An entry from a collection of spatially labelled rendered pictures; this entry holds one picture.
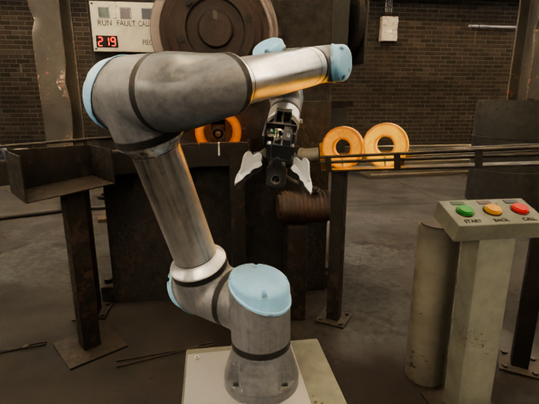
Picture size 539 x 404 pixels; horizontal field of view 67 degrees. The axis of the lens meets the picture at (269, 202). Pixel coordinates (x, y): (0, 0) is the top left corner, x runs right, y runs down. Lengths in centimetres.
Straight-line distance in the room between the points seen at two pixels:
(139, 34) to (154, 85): 121
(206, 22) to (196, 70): 96
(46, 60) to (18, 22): 404
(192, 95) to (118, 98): 12
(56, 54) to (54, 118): 58
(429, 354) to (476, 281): 34
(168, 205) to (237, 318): 24
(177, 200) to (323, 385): 49
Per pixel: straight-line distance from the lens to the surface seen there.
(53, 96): 441
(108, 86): 65
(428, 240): 126
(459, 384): 132
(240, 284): 75
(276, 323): 77
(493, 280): 120
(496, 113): 381
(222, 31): 153
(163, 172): 70
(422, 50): 871
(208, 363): 95
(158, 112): 59
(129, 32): 179
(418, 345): 140
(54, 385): 156
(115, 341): 168
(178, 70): 58
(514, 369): 166
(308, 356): 100
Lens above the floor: 87
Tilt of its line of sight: 14 degrees down
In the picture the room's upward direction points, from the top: straight up
